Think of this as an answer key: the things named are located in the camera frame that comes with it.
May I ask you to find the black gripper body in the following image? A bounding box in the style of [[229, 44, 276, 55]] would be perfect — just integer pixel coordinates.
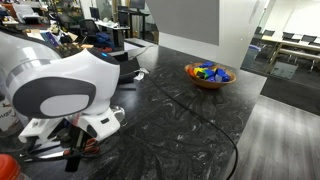
[[66, 123, 98, 149]]

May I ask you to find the black table outlet box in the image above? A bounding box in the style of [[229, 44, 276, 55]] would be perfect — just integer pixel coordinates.
[[107, 50, 130, 63], [116, 57, 142, 85]]

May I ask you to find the silver metal cup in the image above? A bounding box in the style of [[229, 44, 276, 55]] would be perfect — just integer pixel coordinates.
[[110, 105, 126, 126]]

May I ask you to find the creamer bottle with red lid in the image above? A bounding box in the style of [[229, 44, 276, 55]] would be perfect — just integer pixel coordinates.
[[0, 153, 23, 180]]

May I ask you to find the white paper tag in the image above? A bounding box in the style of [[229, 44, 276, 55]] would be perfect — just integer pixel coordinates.
[[134, 67, 150, 82]]

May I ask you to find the blue jacket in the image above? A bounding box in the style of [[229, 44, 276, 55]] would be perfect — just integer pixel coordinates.
[[94, 31, 116, 50]]

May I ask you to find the black office chair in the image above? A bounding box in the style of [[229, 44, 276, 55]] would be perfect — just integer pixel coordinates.
[[78, 18, 102, 38]]

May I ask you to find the white office desk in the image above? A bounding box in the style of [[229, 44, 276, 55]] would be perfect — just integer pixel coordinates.
[[94, 19, 132, 48]]

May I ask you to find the black computer monitor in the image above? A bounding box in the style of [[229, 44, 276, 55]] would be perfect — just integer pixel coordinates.
[[88, 6, 101, 21], [128, 0, 147, 11]]

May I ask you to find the black standing desk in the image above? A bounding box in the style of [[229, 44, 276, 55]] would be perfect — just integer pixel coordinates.
[[116, 8, 151, 40]]

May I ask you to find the grey office printer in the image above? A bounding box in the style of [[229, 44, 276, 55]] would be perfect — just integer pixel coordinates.
[[12, 3, 42, 25]]

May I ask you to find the wooden bowl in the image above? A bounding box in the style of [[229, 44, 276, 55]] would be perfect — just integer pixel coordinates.
[[184, 61, 238, 90]]

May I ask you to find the blue waste bin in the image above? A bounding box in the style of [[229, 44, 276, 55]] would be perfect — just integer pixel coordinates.
[[247, 44, 263, 68]]

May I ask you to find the long meeting table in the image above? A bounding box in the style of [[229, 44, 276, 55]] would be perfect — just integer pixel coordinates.
[[261, 34, 320, 64]]

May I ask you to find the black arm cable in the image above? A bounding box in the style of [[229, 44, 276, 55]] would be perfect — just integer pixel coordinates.
[[19, 131, 113, 164]]

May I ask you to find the black table cable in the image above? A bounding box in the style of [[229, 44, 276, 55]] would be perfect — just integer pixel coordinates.
[[145, 74, 240, 180]]

